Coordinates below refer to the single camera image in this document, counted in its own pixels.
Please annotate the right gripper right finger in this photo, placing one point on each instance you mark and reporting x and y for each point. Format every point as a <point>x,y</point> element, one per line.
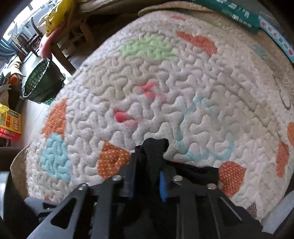
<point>204,211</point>

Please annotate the black pants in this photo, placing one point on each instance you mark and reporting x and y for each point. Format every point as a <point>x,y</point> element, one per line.
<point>158,213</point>

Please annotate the heart patterned quilt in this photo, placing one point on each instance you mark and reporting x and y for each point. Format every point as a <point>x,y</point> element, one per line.
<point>221,96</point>

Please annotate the yellow red printed box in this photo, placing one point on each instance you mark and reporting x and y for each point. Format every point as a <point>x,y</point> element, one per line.
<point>10,124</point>

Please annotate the green mesh waste basket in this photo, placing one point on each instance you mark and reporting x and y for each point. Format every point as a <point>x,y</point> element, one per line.
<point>44,83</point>

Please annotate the pink round cushion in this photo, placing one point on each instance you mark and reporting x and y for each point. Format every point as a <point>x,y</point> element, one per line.
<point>45,44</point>

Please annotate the dark wooden chair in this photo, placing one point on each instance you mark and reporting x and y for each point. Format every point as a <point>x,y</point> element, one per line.
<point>27,37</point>

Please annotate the light blue shapes box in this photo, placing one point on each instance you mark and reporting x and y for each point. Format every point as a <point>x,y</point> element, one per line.
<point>277,38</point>

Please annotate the yellow plastic bag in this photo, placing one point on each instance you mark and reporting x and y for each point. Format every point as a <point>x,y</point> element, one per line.
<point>56,17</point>

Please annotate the green long box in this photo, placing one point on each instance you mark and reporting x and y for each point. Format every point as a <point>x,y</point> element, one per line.
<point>237,13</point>

